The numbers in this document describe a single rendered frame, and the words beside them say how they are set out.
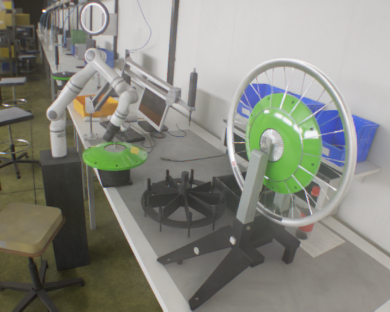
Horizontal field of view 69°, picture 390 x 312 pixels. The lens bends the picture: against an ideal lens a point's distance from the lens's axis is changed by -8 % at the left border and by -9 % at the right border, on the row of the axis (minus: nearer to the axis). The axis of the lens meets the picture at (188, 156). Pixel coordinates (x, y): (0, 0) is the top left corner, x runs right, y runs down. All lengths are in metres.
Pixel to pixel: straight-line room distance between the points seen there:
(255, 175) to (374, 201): 0.69
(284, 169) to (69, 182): 1.42
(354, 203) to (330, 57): 0.68
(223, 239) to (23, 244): 1.05
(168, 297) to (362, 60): 1.20
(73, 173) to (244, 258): 1.28
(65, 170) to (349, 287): 1.61
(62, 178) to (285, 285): 1.43
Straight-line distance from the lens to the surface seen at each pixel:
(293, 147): 0.91
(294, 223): 0.99
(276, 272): 1.16
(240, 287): 1.07
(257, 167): 0.94
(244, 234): 1.06
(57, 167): 1.97
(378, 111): 1.43
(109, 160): 1.42
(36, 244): 1.72
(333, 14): 1.60
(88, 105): 2.05
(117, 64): 1.81
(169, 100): 1.59
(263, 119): 0.98
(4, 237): 1.81
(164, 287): 1.03
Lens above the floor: 1.68
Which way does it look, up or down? 24 degrees down
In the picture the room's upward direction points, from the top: 5 degrees clockwise
